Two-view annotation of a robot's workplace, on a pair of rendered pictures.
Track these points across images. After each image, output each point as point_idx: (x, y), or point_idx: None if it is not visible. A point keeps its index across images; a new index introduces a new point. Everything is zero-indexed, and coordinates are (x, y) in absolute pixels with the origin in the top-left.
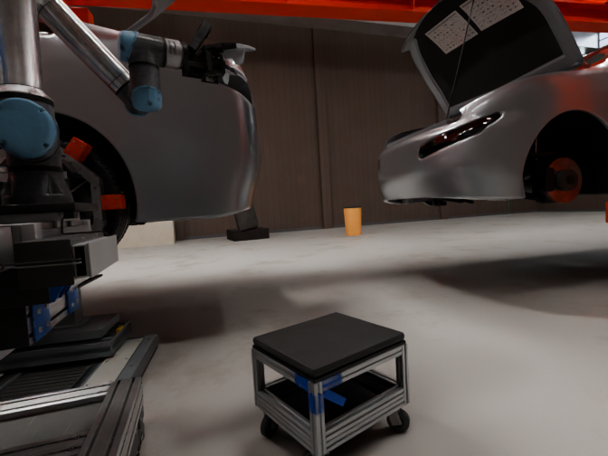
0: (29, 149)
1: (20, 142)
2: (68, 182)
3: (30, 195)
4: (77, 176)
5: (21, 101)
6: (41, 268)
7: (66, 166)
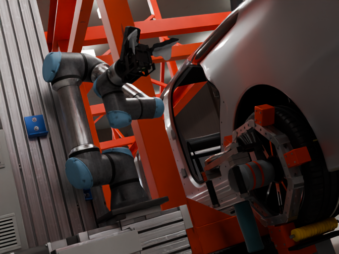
0: (79, 186)
1: (75, 183)
2: (245, 153)
3: (111, 206)
4: (252, 145)
5: (68, 161)
6: None
7: (242, 140)
